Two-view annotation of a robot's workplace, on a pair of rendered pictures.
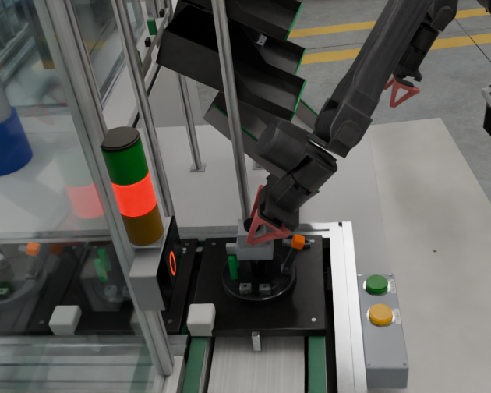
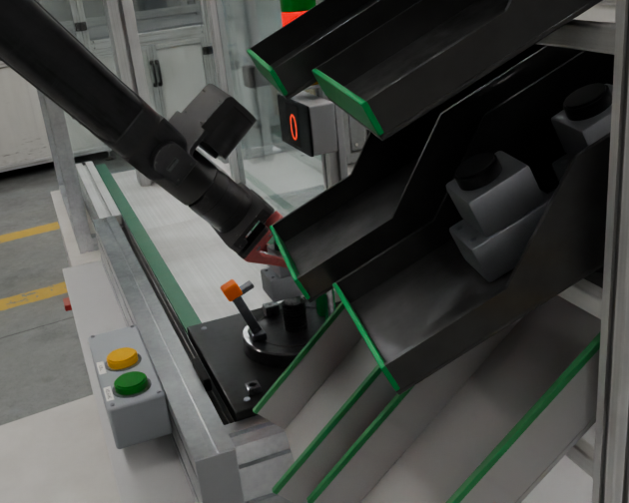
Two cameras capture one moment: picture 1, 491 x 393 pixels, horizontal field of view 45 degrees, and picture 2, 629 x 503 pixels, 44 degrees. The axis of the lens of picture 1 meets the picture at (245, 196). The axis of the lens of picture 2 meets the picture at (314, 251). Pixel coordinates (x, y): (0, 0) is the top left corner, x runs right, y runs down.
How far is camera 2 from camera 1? 166 cm
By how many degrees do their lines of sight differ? 114
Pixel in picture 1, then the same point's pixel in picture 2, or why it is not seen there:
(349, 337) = (160, 343)
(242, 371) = not seen: hidden behind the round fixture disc
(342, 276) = (186, 391)
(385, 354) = (114, 336)
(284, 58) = (420, 327)
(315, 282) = (218, 357)
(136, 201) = not seen: hidden behind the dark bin
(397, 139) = not seen: outside the picture
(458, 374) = (34, 437)
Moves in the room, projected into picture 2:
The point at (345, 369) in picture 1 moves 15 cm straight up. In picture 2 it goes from (157, 317) to (138, 222)
